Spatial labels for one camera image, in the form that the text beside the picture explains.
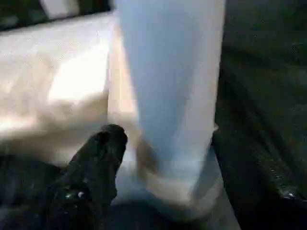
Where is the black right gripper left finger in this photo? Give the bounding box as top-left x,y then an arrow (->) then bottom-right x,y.
45,123 -> 129,230

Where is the white plastic table leg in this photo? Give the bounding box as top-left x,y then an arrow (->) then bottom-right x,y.
114,0 -> 225,192

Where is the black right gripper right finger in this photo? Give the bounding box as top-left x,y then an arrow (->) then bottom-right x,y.
210,130 -> 307,230

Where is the black work mat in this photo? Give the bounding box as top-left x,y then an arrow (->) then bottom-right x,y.
0,0 -> 307,230

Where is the white plastic table top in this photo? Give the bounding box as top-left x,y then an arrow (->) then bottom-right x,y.
0,16 -> 224,220

